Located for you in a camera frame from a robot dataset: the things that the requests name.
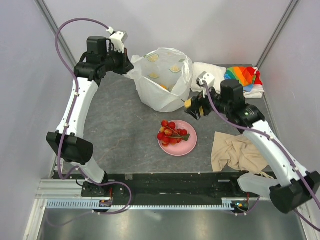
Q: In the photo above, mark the white folded towel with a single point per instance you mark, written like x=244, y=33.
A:
x=217, y=71

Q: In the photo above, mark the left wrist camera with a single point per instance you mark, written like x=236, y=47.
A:
x=118, y=39

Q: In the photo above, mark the fake yellow lemon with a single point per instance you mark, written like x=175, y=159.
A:
x=188, y=103

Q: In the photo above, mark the rainbow coloured cloth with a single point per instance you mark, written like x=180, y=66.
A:
x=248, y=77

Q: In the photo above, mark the grey cable duct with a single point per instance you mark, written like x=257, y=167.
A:
x=99, y=205

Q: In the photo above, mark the white plastic bag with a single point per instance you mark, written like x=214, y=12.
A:
x=164, y=66

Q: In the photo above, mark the pink plate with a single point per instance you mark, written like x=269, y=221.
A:
x=185, y=147

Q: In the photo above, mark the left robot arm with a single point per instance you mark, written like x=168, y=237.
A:
x=67, y=141

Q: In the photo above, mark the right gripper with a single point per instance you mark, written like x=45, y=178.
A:
x=197, y=101

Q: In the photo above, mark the white printed cloth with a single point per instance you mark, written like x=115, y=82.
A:
x=254, y=91

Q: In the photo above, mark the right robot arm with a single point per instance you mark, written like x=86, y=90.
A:
x=294, y=185

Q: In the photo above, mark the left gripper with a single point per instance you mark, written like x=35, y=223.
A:
x=126, y=66

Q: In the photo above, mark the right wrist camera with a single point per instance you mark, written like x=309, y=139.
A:
x=205, y=77

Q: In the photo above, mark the beige cloth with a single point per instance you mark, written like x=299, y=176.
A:
x=238, y=153

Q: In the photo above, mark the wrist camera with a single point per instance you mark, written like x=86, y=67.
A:
x=205, y=77
x=118, y=39

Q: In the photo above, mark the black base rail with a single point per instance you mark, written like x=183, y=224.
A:
x=212, y=185

